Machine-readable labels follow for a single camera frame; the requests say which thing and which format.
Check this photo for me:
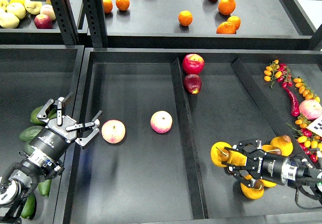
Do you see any orange cherry tomato vine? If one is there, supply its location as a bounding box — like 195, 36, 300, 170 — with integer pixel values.
293, 78, 320, 103

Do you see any pink apple right tray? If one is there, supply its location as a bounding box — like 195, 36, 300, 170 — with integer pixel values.
299, 99, 321, 120

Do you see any black upright post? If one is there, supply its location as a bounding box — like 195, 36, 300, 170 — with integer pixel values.
83, 0, 109, 48
50, 0, 79, 45

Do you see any pink apple centre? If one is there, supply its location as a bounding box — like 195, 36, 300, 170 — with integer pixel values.
150, 110, 173, 134

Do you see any black upright post left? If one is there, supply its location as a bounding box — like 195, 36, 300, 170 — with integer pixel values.
50, 0, 79, 45

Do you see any yellow pear by divider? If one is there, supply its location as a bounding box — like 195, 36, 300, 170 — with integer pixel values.
270, 135, 293, 156

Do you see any yellow pear front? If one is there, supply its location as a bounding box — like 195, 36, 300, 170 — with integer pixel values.
240, 180, 264, 200

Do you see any red chili pepper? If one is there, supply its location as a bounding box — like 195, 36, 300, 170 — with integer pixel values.
285, 88, 300, 117

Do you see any bright red apple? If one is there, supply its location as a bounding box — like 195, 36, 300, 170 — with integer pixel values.
182, 53, 205, 74

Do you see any black upright post right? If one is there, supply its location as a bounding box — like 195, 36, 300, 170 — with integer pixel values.
83, 0, 109, 48

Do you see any pale peach on shelf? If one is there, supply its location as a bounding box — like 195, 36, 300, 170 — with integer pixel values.
40, 5, 56, 21

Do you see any orange front right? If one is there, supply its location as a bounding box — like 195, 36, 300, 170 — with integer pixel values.
216, 21, 236, 34

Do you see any pale yellow apple front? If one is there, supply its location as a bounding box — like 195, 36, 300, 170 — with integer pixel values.
0, 12, 20, 29

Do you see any dark red apple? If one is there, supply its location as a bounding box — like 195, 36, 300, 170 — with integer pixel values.
183, 74, 202, 95

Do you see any yellow lemon on shelf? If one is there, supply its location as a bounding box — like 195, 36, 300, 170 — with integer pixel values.
10, 0, 26, 6

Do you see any large black divided tray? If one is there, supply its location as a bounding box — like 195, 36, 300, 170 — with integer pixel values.
69, 48, 321, 223

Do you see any yellow pear with stem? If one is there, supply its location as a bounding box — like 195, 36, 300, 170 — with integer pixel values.
262, 144, 282, 156

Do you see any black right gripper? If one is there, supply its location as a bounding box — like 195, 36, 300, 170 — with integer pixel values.
224, 138, 289, 190

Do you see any green avocado top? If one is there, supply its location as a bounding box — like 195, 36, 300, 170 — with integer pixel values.
19, 125, 44, 142

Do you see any white marker tag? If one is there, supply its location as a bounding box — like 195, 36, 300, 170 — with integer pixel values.
307, 116, 322, 136

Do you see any cherry tomato bunch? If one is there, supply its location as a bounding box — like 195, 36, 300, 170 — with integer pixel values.
287, 114, 321, 164
264, 59, 293, 88

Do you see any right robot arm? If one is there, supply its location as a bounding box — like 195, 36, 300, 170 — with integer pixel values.
222, 138, 321, 210

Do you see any pale yellow apple middle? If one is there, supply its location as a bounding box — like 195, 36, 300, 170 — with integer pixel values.
7, 3, 26, 20

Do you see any lower cherry tomato bunch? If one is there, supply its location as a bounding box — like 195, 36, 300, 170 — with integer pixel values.
287, 114, 321, 164

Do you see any yellow apple on shelf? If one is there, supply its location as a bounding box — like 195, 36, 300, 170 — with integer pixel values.
24, 0, 43, 15

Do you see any upper cherry tomato bunch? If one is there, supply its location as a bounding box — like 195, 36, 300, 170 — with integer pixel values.
264, 59, 293, 88

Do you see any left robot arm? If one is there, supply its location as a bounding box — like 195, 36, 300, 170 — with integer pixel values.
1, 94, 102, 223

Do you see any green avocado dark flat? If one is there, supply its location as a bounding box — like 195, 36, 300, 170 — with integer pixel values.
24, 141, 34, 155

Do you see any pink apple left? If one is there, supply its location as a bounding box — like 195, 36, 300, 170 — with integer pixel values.
101, 119, 126, 144

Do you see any pink apple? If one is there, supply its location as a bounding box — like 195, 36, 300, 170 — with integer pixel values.
150, 110, 173, 134
101, 119, 126, 144

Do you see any red apple on shelf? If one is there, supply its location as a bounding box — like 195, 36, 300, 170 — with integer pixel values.
34, 14, 53, 29

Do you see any pale yellow apple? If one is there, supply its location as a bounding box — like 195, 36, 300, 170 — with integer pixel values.
0, 12, 20, 29
7, 3, 26, 20

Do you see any black left tray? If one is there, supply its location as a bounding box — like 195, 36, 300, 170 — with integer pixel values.
1, 45, 84, 223

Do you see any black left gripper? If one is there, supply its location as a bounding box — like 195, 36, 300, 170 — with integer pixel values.
29, 92, 102, 162

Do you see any orange far left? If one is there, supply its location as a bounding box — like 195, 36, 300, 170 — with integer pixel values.
103, 0, 113, 14

